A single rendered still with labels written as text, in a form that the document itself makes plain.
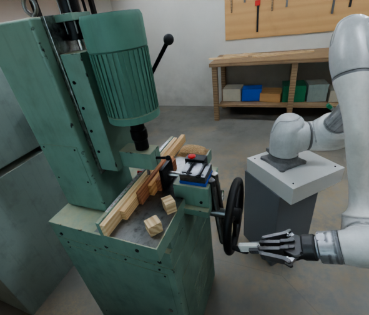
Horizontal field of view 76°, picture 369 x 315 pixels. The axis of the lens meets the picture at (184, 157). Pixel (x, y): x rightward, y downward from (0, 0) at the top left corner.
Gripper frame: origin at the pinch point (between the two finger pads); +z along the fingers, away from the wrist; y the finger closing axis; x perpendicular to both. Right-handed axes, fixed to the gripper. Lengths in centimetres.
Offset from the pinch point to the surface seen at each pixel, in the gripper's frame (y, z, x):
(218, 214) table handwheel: -9.5, 11.0, -7.1
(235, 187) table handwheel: -10.2, 0.6, -17.8
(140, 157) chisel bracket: -7.7, 28.8, -38.8
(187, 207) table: -4.8, 18.9, -15.6
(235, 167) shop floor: -158, 60, 62
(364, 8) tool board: -339, -99, -15
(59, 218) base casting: 8, 73, -28
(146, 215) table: 5.0, 28.6, -22.4
